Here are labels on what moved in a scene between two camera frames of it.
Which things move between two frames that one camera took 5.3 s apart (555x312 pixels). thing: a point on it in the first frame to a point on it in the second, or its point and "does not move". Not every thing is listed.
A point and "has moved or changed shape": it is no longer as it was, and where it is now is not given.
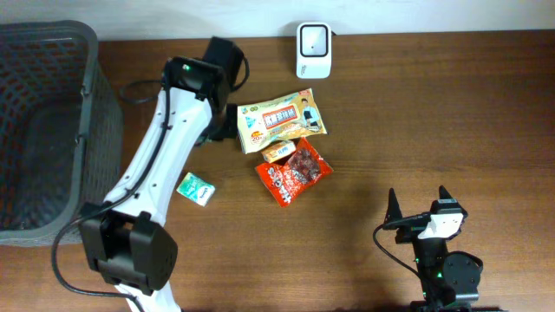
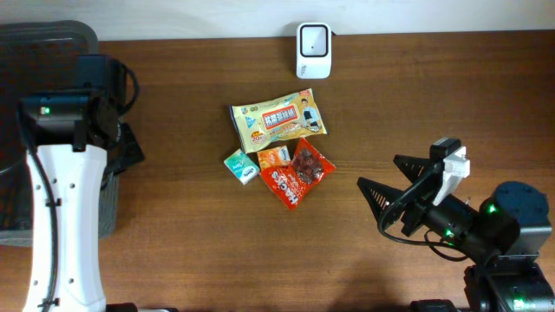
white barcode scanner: [314, 49] does not move
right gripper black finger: [443, 193] to [414, 168]
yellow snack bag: [280, 119] does not move
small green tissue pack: [196, 189] to [242, 166]
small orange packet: [277, 152] has moved or changed shape
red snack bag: [288, 180] does not move
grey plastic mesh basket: [62, 128] does not move
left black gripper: [223, 128] to [126, 145]
